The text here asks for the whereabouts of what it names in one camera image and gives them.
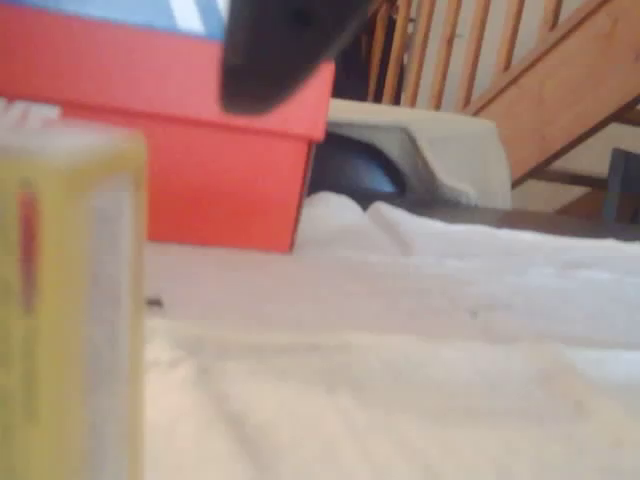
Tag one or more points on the small white yellow medicine box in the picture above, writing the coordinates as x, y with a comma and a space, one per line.
70, 310

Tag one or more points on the wooden staircase railing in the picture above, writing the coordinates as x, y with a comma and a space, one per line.
550, 80

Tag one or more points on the white cloth with coloured stripes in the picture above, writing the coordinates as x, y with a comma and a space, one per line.
400, 360

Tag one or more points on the white plastic appliance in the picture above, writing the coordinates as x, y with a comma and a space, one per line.
460, 145

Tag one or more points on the light blue white object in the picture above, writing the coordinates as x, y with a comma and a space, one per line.
100, 12

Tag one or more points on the dark blue rounded object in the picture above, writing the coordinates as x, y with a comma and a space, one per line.
357, 170

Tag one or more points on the red object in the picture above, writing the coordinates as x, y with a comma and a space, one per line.
210, 160

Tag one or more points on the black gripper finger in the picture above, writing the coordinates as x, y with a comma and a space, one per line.
270, 60

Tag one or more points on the dark blue furniture piece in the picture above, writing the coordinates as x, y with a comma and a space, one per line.
624, 185

